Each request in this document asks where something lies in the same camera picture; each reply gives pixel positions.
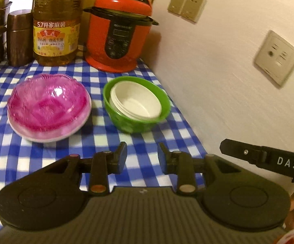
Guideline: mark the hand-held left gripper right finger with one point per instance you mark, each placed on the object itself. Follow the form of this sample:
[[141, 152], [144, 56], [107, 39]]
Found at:
[[163, 158]]

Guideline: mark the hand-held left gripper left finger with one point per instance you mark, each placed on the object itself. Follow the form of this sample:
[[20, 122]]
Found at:
[[120, 157]]

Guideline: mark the white bowl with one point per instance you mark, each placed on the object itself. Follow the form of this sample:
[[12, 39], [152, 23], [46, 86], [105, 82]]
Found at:
[[136, 101]]

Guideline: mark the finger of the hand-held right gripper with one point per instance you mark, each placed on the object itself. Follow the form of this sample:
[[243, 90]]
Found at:
[[241, 151]]

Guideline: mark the brown metal canister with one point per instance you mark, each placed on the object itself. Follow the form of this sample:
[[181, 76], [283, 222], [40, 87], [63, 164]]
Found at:
[[20, 38]]

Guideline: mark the white ceramic plate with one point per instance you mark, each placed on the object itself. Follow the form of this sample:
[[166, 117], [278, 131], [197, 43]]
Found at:
[[45, 137]]

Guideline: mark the green plastic bowl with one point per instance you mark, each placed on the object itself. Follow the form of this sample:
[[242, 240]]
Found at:
[[134, 124]]

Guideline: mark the red electric pressure cooker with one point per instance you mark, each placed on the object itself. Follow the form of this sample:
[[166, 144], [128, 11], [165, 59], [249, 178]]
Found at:
[[119, 30]]

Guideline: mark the blue checkered tablecloth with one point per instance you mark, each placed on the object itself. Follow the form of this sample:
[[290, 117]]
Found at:
[[35, 157]]

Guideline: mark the large cooking oil bottle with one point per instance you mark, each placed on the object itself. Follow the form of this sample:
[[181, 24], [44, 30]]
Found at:
[[56, 25]]

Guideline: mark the beige wall socket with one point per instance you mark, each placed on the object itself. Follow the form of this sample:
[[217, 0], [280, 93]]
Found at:
[[276, 57]]

